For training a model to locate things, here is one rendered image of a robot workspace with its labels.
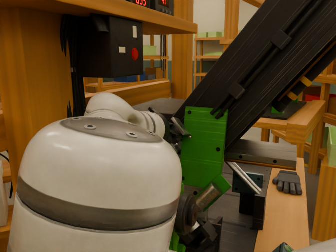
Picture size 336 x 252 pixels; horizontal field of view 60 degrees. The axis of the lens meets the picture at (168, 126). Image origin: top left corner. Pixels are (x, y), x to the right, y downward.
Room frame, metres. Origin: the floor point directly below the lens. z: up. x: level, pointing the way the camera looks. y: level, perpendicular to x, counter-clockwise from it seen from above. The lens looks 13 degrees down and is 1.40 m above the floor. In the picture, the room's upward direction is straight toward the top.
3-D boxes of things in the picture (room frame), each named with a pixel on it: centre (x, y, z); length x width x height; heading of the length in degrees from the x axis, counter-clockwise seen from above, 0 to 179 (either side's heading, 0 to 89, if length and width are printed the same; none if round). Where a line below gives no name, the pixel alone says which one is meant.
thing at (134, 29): (0.84, 0.16, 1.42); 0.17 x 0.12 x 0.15; 157
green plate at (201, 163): (0.76, -0.10, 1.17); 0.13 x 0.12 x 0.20; 157
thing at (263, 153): (0.89, -0.20, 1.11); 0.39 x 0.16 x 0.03; 67
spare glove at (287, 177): (1.09, -0.48, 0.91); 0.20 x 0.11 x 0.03; 160
